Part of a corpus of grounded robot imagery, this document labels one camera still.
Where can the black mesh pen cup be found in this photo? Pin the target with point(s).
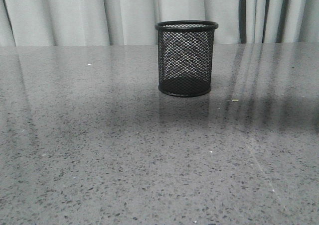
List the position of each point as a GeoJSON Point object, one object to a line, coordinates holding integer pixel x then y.
{"type": "Point", "coordinates": [185, 51]}

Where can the grey pleated curtain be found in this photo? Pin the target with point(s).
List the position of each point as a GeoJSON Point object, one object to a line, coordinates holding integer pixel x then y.
{"type": "Point", "coordinates": [132, 22]}

